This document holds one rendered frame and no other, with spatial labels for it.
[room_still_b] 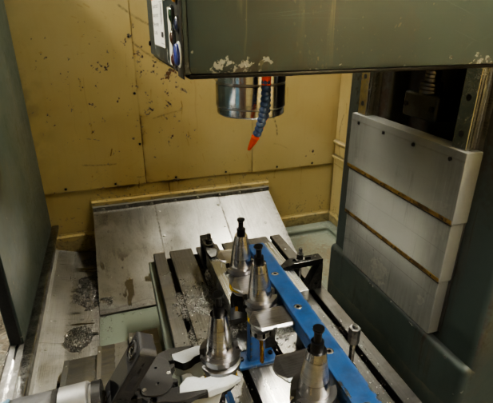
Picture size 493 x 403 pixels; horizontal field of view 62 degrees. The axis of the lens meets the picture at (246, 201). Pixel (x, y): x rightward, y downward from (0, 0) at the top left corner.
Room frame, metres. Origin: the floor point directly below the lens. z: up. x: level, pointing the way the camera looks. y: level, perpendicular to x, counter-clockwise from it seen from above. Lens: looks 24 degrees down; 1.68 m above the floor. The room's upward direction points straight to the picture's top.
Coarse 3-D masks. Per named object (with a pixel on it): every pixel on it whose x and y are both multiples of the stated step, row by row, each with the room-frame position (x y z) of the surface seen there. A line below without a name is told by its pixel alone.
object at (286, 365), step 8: (296, 352) 0.49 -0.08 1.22; (304, 352) 0.49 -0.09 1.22; (280, 360) 0.47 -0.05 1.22; (288, 360) 0.47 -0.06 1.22; (296, 360) 0.47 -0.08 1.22; (272, 368) 0.46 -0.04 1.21; (280, 368) 0.46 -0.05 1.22; (288, 368) 0.46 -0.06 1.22; (296, 368) 0.46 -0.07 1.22; (280, 376) 0.45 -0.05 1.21; (288, 376) 0.44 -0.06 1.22
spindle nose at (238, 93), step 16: (224, 80) 0.91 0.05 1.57; (240, 80) 0.89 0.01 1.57; (256, 80) 0.89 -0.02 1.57; (272, 80) 0.90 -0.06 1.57; (224, 96) 0.91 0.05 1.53; (240, 96) 0.89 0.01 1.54; (256, 96) 0.89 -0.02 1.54; (272, 96) 0.90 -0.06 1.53; (224, 112) 0.92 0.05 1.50; (240, 112) 0.90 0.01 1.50; (256, 112) 0.89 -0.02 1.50; (272, 112) 0.91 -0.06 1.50
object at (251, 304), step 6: (246, 288) 0.64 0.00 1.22; (246, 294) 0.63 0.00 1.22; (276, 294) 0.62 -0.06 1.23; (246, 300) 0.61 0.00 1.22; (270, 300) 0.61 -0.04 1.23; (276, 300) 0.62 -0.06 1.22; (252, 306) 0.60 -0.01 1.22; (258, 306) 0.59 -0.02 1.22; (264, 306) 0.59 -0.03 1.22; (270, 306) 0.60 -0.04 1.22
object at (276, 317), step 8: (256, 312) 0.59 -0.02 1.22; (264, 312) 0.59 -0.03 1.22; (272, 312) 0.59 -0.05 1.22; (280, 312) 0.59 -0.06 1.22; (256, 320) 0.56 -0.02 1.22; (264, 320) 0.56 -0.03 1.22; (272, 320) 0.56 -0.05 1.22; (280, 320) 0.56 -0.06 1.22; (288, 320) 0.56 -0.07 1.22; (256, 328) 0.55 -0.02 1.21; (264, 328) 0.54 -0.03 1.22; (272, 328) 0.55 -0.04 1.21; (280, 328) 0.55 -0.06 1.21
